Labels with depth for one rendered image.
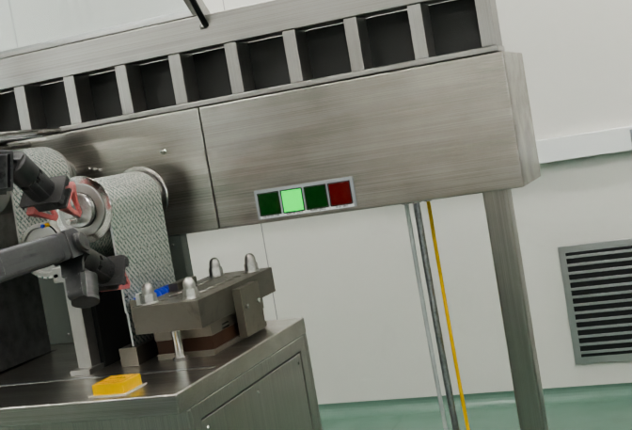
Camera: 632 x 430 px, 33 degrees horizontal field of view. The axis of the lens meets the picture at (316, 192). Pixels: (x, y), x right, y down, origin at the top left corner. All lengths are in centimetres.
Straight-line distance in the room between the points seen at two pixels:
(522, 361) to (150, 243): 92
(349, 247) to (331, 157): 252
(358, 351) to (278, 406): 265
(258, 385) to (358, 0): 88
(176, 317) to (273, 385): 29
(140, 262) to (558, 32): 269
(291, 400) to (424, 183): 58
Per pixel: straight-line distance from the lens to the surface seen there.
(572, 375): 486
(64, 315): 287
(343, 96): 245
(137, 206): 246
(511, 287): 256
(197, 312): 224
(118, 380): 212
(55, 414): 216
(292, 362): 251
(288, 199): 251
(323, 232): 500
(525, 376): 261
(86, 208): 235
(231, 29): 256
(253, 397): 231
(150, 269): 247
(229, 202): 257
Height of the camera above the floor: 132
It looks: 3 degrees down
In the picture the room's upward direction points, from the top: 10 degrees counter-clockwise
